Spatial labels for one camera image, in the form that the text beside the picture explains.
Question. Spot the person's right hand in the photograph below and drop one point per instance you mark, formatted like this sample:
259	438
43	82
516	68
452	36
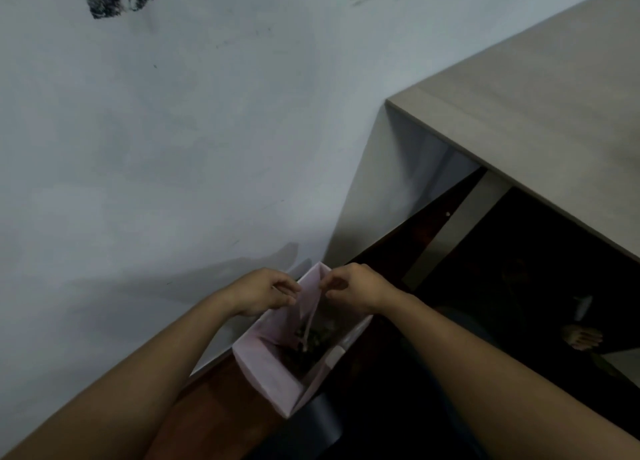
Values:
362	289

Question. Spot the person's left hand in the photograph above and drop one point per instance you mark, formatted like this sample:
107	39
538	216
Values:
257	292

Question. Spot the person's left fingers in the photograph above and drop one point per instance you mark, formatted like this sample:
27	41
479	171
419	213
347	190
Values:
287	287

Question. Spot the person's right fingers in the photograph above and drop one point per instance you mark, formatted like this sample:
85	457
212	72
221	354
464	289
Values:
334	282

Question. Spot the person's right forearm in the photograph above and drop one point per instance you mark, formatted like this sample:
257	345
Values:
490	379

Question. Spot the person's left forearm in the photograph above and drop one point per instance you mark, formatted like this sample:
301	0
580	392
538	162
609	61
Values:
135	374

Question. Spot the dark trash inside bag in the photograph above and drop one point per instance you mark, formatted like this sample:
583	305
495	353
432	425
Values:
315	344

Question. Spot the dark grey trash bin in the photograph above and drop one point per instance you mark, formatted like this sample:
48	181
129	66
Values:
317	419

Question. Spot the person's bare foot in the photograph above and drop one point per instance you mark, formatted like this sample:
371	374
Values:
581	338

